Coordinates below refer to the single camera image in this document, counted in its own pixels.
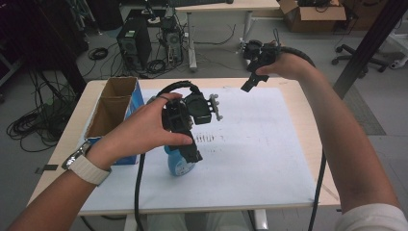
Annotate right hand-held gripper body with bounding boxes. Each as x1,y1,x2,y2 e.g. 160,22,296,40
242,38,283,74

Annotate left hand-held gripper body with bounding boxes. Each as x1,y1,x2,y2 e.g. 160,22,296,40
161,90,224,135

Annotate blue bottle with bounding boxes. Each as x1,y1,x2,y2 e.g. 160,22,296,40
164,144,197,177

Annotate person's right hand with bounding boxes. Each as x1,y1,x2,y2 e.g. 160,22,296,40
255,52,318,82

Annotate person's left hand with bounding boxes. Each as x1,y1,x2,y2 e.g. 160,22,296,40
86,91,194,171

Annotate white paper mat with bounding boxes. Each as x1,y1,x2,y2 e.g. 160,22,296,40
78,87,318,216

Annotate wooden desk with white legs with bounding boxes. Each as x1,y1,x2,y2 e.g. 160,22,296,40
173,0,282,72

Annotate open brown cardboard box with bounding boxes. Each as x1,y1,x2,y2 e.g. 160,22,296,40
276,0,348,34

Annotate person's legs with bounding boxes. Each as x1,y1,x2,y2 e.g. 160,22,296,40
143,211,255,231

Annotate grey computer tower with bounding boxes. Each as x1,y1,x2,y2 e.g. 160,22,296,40
160,14,184,64

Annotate open blue cardboard box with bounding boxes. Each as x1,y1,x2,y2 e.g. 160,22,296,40
84,76,145,167

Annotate black computer tower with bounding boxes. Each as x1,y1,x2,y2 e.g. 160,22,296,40
115,14,153,72

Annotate black office chair base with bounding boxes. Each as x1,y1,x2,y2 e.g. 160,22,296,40
330,43,390,80

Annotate white table leg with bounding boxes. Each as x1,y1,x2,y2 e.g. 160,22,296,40
252,209,269,231

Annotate wristwatch with white band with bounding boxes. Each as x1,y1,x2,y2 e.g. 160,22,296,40
61,141,113,188

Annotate grey floor mat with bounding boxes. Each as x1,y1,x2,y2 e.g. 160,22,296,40
342,84,388,137

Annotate black tape strip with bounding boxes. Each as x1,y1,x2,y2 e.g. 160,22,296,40
34,164,60,175

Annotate person's white sleeve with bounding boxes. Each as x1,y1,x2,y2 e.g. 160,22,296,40
333,203,408,231

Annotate black cable coil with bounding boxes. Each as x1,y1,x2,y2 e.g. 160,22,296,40
146,59,167,75
87,46,110,62

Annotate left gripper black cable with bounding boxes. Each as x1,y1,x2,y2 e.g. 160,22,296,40
133,80,204,231

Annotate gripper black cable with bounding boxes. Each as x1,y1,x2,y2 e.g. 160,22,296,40
133,80,204,231
278,45,328,231

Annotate black metal stand post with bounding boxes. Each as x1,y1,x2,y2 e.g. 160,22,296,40
332,0,408,100

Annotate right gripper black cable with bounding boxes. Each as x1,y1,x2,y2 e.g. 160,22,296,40
278,45,328,231

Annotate black cable tangle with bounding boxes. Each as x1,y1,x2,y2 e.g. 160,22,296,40
6,67,85,154

